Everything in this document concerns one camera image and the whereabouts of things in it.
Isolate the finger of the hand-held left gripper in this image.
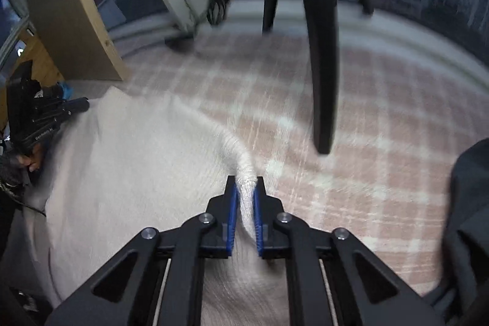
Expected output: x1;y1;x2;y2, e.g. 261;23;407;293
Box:
36;97;90;125

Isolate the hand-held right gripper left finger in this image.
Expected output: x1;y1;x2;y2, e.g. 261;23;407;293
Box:
45;175;241;326

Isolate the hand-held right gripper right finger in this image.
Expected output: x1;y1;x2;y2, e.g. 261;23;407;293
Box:
252;176;446;326

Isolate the white knit sweater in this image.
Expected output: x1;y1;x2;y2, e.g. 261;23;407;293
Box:
8;87;291;326

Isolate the dark grey garment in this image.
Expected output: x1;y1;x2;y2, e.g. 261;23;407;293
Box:
422;138;489;326

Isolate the person's left hand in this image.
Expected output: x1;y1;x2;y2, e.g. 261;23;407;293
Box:
19;145;44;173

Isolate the wooden shelf unit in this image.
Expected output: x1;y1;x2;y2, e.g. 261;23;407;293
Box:
0;26;65;86

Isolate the light wooden board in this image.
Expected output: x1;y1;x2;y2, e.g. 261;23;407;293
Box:
28;0;132;82

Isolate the black tripod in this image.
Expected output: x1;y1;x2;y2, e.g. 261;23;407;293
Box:
262;0;375;155

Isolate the pink plaid blanket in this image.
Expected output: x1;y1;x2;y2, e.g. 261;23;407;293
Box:
122;1;489;296

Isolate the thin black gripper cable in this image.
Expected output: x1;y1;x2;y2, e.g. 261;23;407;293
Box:
21;202;47;218

